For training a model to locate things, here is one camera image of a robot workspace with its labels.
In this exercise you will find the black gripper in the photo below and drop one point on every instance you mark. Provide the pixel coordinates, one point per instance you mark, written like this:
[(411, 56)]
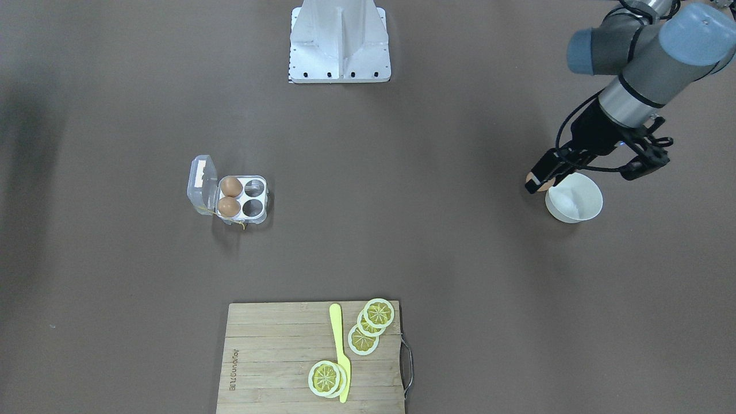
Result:
[(597, 134)]

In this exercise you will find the white ceramic bowl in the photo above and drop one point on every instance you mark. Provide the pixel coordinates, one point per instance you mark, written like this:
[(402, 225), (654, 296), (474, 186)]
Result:
[(576, 199)]

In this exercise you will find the brown egg from bowl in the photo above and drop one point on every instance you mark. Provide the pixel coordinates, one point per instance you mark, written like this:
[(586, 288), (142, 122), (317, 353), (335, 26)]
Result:
[(533, 185)]

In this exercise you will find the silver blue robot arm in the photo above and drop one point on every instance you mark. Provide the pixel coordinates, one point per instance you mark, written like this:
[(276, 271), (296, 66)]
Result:
[(653, 50)]

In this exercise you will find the clear plastic egg carton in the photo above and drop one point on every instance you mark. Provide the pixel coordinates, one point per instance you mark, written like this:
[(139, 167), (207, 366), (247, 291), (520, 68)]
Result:
[(203, 192)]

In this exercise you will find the brown egg in carton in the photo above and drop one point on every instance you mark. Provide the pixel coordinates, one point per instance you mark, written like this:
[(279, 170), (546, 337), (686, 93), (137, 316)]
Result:
[(231, 186), (228, 207)]

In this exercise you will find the lemon slice at board end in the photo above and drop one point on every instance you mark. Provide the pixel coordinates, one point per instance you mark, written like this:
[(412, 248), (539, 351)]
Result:
[(379, 313)]

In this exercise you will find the middle lemon slice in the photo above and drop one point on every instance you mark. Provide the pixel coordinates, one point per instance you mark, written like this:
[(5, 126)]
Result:
[(364, 327)]

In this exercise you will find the yellow plastic knife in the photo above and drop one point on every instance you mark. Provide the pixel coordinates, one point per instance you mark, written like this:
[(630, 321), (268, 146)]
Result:
[(337, 325)]

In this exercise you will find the lemon slice beside knife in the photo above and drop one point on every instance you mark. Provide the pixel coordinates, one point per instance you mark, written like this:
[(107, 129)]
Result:
[(327, 379)]

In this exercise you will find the wooden cutting board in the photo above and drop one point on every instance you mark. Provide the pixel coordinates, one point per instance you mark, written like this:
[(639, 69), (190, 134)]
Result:
[(270, 349)]

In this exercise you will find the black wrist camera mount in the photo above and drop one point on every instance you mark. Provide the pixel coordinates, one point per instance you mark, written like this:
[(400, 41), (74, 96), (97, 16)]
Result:
[(651, 152)]

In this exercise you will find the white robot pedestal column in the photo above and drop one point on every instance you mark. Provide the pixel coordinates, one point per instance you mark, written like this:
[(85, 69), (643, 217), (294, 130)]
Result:
[(339, 42)]

